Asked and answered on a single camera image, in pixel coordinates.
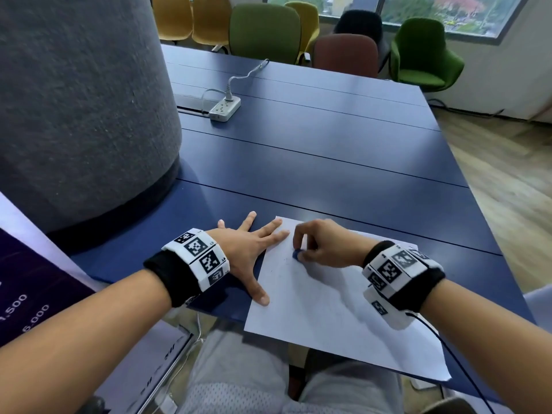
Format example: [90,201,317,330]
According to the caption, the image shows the person's left hand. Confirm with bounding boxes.
[206,211,290,307]

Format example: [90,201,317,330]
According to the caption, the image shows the person's right hand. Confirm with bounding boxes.
[293,219,381,269]

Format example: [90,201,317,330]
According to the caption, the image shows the white paper sheet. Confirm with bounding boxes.
[244,216,452,382]

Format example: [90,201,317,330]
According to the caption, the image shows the person's right forearm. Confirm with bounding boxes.
[417,278,552,414]

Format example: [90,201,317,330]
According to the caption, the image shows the person's left forearm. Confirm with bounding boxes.
[0,268,175,414]

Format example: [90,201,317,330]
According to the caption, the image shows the white marker wrist tracker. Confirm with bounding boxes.
[161,228,230,294]
[361,244,445,331]

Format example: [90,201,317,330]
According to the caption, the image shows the grey mesh shorts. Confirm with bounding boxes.
[178,328,405,414]

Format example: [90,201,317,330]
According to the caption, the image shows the white power strip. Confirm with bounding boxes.
[209,97,242,123]

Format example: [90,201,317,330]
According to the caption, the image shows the grey fabric round pillar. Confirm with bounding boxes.
[0,0,183,256]

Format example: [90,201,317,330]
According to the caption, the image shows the brown red chair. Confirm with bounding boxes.
[312,33,380,79]

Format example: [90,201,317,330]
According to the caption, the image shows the purple and white banner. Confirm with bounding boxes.
[0,191,193,414]

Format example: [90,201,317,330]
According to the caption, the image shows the green chair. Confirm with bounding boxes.
[229,3,303,65]

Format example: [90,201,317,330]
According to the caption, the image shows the yellow chair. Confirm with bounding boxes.
[284,1,321,65]
[191,0,234,51]
[152,0,194,43]

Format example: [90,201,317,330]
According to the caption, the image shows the black chair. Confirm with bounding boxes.
[334,9,391,74]

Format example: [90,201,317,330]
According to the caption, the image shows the green armchair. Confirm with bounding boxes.
[389,17,466,93]

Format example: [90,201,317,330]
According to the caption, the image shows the window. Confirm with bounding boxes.
[267,0,532,39]

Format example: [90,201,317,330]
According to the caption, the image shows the black wrist strap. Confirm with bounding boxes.
[143,250,203,308]
[363,240,446,314]

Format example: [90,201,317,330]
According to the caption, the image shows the thin white cable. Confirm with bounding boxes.
[172,311,204,386]

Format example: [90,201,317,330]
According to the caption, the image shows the grey power cable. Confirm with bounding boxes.
[200,58,271,111]

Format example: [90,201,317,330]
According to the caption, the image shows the thin black cable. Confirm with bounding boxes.
[405,311,497,414]

